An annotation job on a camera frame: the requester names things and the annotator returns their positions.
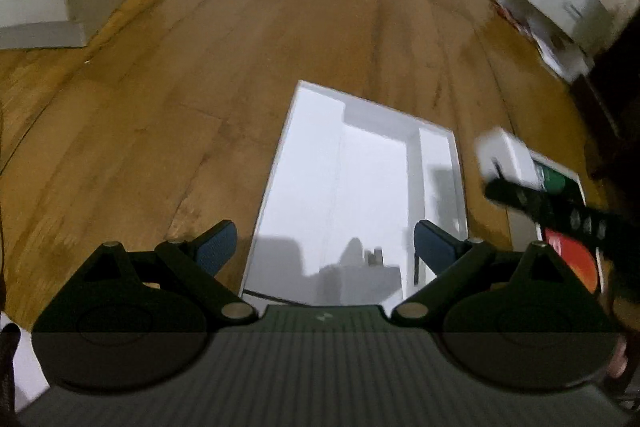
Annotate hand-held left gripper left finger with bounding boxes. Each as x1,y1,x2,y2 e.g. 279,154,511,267
75,220,259,328

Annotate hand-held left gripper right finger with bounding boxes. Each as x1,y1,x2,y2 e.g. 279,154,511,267
389,220,587,327

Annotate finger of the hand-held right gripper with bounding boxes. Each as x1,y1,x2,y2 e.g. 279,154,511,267
484,159,640,261

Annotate white box with coloured circles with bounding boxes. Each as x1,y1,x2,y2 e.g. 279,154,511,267
507,151,607,295

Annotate black strap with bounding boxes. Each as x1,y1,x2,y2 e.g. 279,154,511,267
0,323,23,427

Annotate papers on floor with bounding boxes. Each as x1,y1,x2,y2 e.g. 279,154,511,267
494,1,593,84

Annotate dark furniture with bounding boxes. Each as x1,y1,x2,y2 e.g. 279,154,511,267
569,9,640,220

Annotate white storage box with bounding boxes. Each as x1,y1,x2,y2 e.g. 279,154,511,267
239,79,471,308

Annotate black cable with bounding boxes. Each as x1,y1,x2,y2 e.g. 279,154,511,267
243,289,313,308

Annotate small white box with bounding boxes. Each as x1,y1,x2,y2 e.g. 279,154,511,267
474,127,545,192

